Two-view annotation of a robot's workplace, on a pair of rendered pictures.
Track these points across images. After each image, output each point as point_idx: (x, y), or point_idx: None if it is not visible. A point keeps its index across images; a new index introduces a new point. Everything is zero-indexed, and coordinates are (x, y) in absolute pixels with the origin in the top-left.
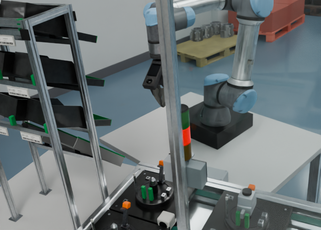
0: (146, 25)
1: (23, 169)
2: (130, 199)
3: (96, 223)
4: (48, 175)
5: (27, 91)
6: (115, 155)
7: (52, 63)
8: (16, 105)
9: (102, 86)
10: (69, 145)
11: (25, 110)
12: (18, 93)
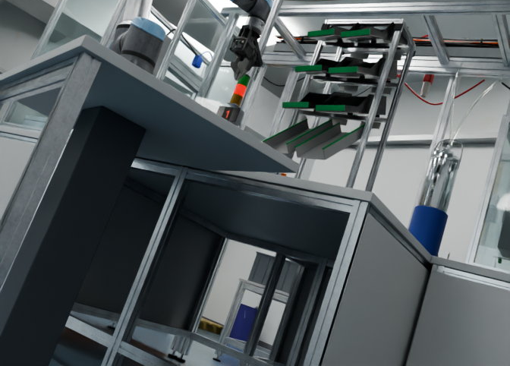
0: (269, 13)
1: (393, 214)
2: None
3: None
4: None
5: (340, 86)
6: (271, 139)
7: (331, 63)
8: (360, 102)
9: (296, 72)
10: None
11: (354, 105)
12: (347, 89)
